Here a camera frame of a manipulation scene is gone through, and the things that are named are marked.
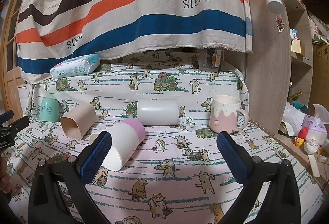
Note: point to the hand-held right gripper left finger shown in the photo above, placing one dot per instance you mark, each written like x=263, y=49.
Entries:
x=95, y=158

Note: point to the wet wipes pack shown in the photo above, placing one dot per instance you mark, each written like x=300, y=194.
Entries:
x=74, y=66

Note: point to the red and yellow toy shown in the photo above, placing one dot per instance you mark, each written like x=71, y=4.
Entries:
x=301, y=136

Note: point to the white plastic bag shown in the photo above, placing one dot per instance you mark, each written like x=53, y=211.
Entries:
x=293, y=118

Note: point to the striped cloth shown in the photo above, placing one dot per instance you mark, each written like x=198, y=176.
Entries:
x=154, y=8

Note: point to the clear storage box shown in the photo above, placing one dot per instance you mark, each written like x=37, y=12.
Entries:
x=210, y=59

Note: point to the small beige box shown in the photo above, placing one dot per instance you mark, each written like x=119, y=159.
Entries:
x=297, y=47

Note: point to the cardboard box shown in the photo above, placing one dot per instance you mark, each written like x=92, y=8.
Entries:
x=321, y=72

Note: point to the bee sticker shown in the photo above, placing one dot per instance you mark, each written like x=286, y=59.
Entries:
x=280, y=23

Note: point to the cat-print cloth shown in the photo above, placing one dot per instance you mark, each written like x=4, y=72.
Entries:
x=180, y=188

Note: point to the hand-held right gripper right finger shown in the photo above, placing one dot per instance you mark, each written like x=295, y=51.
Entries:
x=232, y=159

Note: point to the beige cup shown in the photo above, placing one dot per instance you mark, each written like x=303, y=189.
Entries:
x=79, y=118

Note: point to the purple tissue pack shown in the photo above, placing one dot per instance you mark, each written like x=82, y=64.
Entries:
x=316, y=127

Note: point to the pink drip-pattern mug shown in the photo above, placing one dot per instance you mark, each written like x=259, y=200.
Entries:
x=223, y=116

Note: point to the teal cup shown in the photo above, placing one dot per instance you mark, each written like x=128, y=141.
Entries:
x=48, y=109

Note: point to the white hand-held fan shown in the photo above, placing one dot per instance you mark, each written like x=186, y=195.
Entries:
x=311, y=148

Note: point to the wooden shelf unit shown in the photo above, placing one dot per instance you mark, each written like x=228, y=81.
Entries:
x=264, y=59

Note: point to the white and pink cup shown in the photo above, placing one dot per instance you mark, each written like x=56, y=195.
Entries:
x=126, y=139

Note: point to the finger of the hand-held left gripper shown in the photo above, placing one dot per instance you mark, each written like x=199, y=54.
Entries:
x=18, y=124
x=6, y=116

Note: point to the wooden door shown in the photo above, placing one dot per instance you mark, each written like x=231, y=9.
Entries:
x=11, y=59

